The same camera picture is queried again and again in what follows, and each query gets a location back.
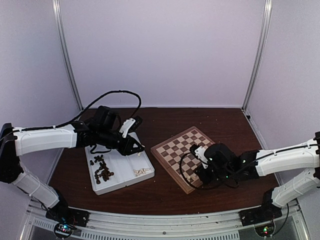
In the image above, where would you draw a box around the white plastic compartment tray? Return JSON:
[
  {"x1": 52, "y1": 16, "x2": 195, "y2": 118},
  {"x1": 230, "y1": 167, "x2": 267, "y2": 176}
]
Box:
[{"x1": 85, "y1": 145, "x2": 155, "y2": 196}]

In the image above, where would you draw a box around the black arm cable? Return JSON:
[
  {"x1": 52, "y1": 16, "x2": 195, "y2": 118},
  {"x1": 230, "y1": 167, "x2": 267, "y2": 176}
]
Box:
[
  {"x1": 179, "y1": 152, "x2": 241, "y2": 191},
  {"x1": 49, "y1": 90, "x2": 142, "y2": 131}
]

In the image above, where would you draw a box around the right aluminium frame post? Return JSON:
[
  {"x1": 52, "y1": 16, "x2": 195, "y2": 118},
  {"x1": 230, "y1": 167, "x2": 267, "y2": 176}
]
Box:
[{"x1": 241, "y1": 0, "x2": 273, "y2": 119}]

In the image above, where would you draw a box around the left aluminium frame post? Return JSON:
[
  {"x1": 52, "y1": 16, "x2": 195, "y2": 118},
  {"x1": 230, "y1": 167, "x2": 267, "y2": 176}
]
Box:
[{"x1": 52, "y1": 0, "x2": 84, "y2": 111}]

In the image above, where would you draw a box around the right controller board with LEDs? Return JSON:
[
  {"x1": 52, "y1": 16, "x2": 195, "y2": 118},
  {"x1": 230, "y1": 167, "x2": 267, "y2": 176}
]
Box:
[{"x1": 254, "y1": 225, "x2": 275, "y2": 238}]

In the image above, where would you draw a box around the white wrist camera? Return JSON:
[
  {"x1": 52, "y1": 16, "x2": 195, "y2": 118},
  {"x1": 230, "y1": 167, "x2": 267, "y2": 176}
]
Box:
[
  {"x1": 119, "y1": 116, "x2": 143, "y2": 138},
  {"x1": 189, "y1": 144, "x2": 209, "y2": 169}
]

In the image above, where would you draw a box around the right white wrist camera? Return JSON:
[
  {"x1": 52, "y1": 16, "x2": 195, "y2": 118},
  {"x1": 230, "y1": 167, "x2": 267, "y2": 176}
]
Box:
[{"x1": 189, "y1": 144, "x2": 209, "y2": 169}]

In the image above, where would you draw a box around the front aluminium frame rail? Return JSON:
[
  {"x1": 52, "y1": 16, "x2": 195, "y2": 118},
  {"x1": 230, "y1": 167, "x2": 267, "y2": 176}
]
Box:
[{"x1": 17, "y1": 199, "x2": 311, "y2": 240}]

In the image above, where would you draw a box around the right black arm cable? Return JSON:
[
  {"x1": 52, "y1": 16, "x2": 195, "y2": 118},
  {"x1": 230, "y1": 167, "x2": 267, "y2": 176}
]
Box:
[{"x1": 179, "y1": 152, "x2": 241, "y2": 191}]

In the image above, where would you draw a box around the pile of light chess pieces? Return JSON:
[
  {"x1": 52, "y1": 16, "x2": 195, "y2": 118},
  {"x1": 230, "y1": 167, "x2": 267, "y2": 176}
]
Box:
[{"x1": 133, "y1": 167, "x2": 154, "y2": 178}]

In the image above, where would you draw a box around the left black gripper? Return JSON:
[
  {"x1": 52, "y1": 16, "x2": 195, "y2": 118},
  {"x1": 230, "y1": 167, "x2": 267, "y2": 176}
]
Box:
[{"x1": 97, "y1": 127, "x2": 144, "y2": 156}]

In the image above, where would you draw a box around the wooden chess board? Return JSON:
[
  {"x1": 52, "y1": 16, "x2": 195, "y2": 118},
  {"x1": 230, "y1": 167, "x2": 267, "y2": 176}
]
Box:
[{"x1": 150, "y1": 126, "x2": 215, "y2": 194}]

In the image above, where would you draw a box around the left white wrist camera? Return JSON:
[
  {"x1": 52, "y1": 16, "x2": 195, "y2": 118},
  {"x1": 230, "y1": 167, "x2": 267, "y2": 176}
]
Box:
[{"x1": 119, "y1": 116, "x2": 143, "y2": 138}]

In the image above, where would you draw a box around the left controller board with LEDs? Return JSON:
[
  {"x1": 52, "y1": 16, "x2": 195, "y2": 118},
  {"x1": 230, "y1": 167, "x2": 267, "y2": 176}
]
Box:
[{"x1": 53, "y1": 223, "x2": 75, "y2": 239}]

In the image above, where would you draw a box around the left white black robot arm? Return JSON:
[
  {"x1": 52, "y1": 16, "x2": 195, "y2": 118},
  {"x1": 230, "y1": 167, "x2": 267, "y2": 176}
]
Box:
[{"x1": 0, "y1": 106, "x2": 145, "y2": 222}]

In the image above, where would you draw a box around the pile of dark chess pieces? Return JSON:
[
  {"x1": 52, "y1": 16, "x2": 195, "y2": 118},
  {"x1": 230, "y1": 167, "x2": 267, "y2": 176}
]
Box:
[{"x1": 89, "y1": 154, "x2": 114, "y2": 185}]

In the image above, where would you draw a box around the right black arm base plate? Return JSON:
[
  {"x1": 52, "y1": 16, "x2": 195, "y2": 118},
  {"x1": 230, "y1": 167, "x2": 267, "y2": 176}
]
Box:
[{"x1": 239, "y1": 206, "x2": 283, "y2": 226}]

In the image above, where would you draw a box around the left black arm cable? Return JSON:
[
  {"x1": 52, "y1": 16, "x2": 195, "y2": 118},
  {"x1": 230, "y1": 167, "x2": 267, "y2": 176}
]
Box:
[{"x1": 49, "y1": 90, "x2": 142, "y2": 131}]

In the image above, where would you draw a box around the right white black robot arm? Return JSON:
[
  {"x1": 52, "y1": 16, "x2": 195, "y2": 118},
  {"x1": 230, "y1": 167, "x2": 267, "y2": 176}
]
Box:
[{"x1": 190, "y1": 132, "x2": 320, "y2": 221}]

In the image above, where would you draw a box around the aluminium frame post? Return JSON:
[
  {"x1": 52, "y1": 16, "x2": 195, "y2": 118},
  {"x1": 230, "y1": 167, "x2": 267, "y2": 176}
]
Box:
[
  {"x1": 241, "y1": 0, "x2": 273, "y2": 119},
  {"x1": 52, "y1": 0, "x2": 84, "y2": 111}
]

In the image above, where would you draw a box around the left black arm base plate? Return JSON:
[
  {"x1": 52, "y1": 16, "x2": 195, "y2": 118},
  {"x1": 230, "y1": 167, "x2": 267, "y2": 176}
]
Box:
[{"x1": 45, "y1": 208, "x2": 90, "y2": 227}]

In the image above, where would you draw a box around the controller board with leds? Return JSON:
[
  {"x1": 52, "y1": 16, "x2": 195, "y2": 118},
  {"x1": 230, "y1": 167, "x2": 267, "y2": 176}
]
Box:
[
  {"x1": 254, "y1": 225, "x2": 275, "y2": 238},
  {"x1": 53, "y1": 223, "x2": 75, "y2": 239}
]

